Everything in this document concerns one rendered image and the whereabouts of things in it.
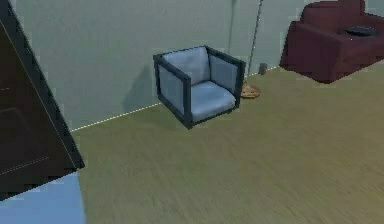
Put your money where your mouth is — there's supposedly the grey cushioned black-framed armchair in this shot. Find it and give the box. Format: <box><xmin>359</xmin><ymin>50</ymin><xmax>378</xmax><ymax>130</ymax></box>
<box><xmin>152</xmin><ymin>45</ymin><xmax>247</xmax><ymax>130</ymax></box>

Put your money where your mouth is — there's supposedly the floor lamp with wooden base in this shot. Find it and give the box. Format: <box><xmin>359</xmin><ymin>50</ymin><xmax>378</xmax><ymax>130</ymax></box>
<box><xmin>240</xmin><ymin>0</ymin><xmax>265</xmax><ymax>100</ymax></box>

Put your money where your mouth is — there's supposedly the dark red sofa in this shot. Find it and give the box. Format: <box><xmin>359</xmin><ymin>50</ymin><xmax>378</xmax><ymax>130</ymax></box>
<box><xmin>279</xmin><ymin>0</ymin><xmax>384</xmax><ymax>85</ymax></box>

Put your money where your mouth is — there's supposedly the dark brown room door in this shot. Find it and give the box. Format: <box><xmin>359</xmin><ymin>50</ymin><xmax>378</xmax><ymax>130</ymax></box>
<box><xmin>0</xmin><ymin>0</ymin><xmax>86</xmax><ymax>202</ymax></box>

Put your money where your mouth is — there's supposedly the black flat object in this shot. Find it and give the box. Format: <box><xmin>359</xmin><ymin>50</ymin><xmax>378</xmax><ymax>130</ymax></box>
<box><xmin>345</xmin><ymin>25</ymin><xmax>381</xmax><ymax>38</ymax></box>

